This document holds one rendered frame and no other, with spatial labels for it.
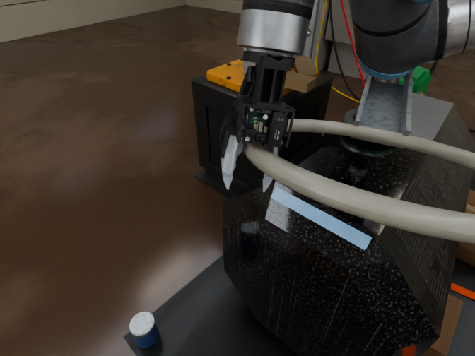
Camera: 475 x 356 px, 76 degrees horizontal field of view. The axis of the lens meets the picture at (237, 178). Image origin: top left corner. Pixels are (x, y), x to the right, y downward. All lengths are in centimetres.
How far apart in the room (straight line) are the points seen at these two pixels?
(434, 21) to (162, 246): 164
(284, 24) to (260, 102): 9
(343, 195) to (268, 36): 21
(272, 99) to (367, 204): 19
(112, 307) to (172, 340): 35
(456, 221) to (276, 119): 23
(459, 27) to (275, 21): 22
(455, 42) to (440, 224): 24
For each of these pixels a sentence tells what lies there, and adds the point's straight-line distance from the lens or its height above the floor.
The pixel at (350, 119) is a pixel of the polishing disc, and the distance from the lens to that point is 126.
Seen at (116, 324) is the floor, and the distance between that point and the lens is 165.
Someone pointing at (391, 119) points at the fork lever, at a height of 102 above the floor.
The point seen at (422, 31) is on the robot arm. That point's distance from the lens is 48.
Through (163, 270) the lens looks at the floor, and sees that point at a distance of 174.
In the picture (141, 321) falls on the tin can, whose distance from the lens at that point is 146.
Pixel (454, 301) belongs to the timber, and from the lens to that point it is 174.
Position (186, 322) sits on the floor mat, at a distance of 156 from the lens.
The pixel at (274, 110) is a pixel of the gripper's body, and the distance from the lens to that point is 41.
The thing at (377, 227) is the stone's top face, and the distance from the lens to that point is 89.
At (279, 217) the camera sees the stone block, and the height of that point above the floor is 74.
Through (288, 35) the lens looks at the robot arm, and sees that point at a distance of 41.
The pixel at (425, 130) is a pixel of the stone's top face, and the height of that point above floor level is 80.
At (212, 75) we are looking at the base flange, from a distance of 180.
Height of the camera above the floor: 141
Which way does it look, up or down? 39 degrees down
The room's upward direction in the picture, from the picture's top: straight up
